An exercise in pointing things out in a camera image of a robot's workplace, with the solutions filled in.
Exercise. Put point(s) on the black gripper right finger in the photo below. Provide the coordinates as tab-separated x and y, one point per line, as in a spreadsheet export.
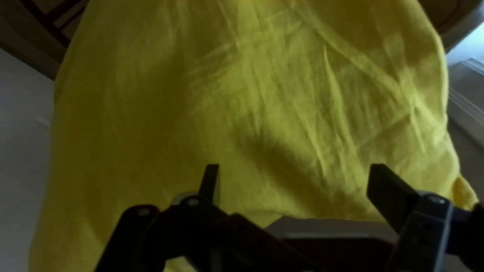
428	226

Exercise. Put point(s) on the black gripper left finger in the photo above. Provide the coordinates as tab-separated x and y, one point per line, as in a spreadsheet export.
171	226

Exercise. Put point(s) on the yellow-green cloth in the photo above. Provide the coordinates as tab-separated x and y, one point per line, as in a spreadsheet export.
251	115

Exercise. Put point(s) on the carved wooden chair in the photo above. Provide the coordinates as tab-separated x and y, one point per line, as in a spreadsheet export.
35	30

